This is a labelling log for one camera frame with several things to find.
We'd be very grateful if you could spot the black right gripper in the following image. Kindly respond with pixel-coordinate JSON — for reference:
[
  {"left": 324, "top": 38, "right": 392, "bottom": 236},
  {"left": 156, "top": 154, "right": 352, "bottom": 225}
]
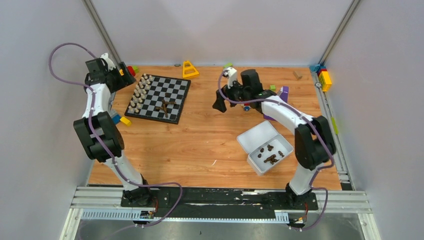
[{"left": 212, "top": 76, "right": 250, "bottom": 113}]

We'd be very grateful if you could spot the yellow block left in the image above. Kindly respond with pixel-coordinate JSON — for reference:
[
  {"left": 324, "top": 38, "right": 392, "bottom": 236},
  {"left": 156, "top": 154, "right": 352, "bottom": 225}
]
[{"left": 119, "top": 116, "right": 132, "bottom": 127}]

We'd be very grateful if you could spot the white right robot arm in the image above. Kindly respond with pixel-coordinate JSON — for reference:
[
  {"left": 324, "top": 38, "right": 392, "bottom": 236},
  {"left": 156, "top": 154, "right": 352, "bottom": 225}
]
[{"left": 212, "top": 67, "right": 337, "bottom": 209}]

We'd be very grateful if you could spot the brown chess piece crossed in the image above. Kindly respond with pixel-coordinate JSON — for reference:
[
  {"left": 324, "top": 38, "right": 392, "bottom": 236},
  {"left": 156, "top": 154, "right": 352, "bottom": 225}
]
[{"left": 155, "top": 101, "right": 176, "bottom": 111}]

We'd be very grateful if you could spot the black white chess board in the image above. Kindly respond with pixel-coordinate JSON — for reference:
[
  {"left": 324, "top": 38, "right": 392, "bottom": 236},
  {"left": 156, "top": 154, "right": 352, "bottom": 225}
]
[{"left": 124, "top": 73, "right": 191, "bottom": 125}]

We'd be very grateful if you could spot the wooden brown block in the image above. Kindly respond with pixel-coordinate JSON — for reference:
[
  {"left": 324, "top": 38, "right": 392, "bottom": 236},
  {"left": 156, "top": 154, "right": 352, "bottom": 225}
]
[{"left": 293, "top": 71, "right": 303, "bottom": 80}]

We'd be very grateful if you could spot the yellow triangle toy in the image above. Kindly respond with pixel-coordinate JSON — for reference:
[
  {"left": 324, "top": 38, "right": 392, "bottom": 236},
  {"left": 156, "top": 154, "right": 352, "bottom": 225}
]
[{"left": 182, "top": 60, "right": 200, "bottom": 79}]

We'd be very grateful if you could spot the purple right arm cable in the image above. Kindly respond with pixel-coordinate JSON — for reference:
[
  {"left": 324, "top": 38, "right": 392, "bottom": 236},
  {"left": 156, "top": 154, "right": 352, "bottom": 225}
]
[{"left": 217, "top": 71, "right": 335, "bottom": 232}]

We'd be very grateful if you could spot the yellow lego brick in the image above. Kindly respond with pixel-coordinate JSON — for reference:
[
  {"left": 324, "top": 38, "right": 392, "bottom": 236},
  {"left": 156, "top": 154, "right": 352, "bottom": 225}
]
[{"left": 318, "top": 70, "right": 332, "bottom": 92}]

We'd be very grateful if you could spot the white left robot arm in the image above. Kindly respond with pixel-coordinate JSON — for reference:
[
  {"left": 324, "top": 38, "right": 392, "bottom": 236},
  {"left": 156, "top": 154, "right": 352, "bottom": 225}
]
[{"left": 73, "top": 53, "right": 153, "bottom": 207}]

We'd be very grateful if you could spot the green block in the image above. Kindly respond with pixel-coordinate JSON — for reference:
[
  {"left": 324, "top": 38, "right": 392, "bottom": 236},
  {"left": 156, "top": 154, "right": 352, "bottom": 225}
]
[{"left": 222, "top": 62, "right": 233, "bottom": 69}]

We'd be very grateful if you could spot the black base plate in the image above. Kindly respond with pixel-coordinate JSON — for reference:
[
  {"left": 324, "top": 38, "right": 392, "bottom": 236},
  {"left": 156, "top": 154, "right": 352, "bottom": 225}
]
[{"left": 120, "top": 186, "right": 318, "bottom": 211}]

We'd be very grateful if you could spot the red cylinder block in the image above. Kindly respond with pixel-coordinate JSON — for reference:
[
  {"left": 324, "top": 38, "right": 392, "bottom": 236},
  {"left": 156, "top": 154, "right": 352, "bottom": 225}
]
[{"left": 127, "top": 66, "right": 136, "bottom": 77}]

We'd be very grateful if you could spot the purple toy stand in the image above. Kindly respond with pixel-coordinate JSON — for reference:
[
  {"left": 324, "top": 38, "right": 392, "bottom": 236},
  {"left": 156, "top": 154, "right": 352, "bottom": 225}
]
[{"left": 263, "top": 85, "right": 290, "bottom": 122}]

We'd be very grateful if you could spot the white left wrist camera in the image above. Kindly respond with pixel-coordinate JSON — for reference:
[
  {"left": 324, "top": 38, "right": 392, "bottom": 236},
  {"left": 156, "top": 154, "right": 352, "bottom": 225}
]
[{"left": 100, "top": 52, "right": 116, "bottom": 71}]

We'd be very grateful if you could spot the white tin box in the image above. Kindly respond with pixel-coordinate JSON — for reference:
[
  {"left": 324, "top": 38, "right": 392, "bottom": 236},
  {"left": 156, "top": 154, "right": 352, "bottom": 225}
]
[{"left": 247, "top": 134, "right": 294, "bottom": 176}]

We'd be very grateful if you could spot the brown chess piece long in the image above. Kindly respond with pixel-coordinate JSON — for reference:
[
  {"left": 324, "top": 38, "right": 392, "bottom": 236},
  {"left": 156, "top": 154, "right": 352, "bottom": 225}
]
[{"left": 161, "top": 99, "right": 168, "bottom": 118}]

